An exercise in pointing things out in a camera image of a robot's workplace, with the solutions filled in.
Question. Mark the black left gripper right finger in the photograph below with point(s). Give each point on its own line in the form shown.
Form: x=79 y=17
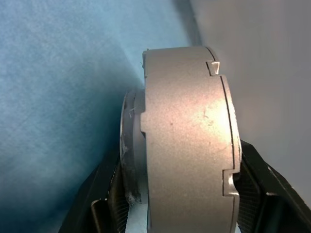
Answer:
x=267 y=199

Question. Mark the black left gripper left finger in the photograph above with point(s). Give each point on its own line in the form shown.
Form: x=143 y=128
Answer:
x=102 y=194

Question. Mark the silver motor housing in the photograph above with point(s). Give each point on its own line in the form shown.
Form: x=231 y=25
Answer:
x=184 y=136

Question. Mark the blue table cover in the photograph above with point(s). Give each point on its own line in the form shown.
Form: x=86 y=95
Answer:
x=60 y=85

